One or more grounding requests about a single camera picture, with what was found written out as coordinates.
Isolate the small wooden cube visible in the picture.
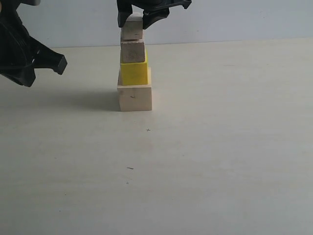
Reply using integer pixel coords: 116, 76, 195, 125
121, 12, 143, 40

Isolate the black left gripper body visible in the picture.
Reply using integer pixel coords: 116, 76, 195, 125
0, 0, 42, 70

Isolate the medium wooden cube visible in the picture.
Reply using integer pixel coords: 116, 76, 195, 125
120, 38, 146, 63

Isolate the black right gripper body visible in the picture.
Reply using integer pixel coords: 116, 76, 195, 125
117, 0, 192, 11

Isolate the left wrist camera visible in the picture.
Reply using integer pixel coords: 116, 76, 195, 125
21, 0, 41, 6

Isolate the yellow cube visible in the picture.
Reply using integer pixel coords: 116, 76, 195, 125
120, 50, 149, 86

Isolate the large wooden cube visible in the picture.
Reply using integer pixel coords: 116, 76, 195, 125
117, 67, 153, 112

